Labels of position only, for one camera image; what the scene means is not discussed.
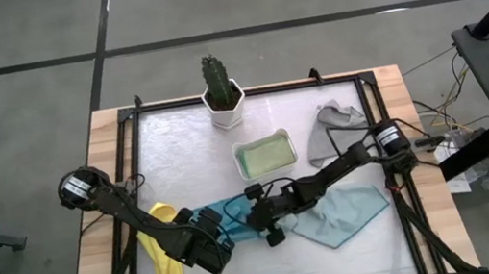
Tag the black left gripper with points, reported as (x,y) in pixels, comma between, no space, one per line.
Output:
(204,255)

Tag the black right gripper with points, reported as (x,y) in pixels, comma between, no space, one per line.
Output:
(270,208)

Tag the bright blue microfiber towel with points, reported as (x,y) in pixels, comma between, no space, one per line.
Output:
(239,231)

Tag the thin teal microfiber towel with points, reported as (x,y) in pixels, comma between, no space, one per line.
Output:
(343,214)

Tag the pale green microfiber towel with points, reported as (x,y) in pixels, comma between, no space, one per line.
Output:
(267,155)

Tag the grey microfiber towel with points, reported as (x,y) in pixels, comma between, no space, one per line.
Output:
(321,145)

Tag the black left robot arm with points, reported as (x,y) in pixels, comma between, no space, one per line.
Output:
(129,212)

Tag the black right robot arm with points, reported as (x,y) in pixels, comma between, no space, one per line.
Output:
(341,166)

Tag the white plastic bin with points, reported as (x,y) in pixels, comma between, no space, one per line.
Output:
(243,176)

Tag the white hexagonal plant pot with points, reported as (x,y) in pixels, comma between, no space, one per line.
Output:
(227,115)

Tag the green cactus plant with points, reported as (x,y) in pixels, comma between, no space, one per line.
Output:
(216,80)

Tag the black stand base beam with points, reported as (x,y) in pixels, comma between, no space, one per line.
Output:
(470,152)

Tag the black aluminium rig frame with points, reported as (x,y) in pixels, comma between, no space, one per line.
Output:
(276,88)

